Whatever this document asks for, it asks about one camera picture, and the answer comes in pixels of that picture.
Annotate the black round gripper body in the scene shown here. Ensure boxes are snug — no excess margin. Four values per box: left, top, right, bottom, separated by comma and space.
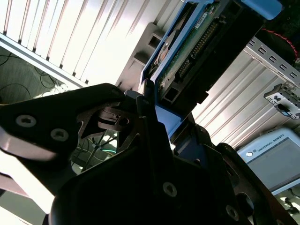
49, 144, 224, 225

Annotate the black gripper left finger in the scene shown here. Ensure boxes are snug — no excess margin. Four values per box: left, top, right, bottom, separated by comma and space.
0, 79, 184, 203

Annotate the hard disk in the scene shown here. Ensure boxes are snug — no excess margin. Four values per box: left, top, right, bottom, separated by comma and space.
140, 0, 284, 139

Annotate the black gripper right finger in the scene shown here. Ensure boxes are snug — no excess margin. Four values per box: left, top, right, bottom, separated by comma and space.
189, 113, 299, 225

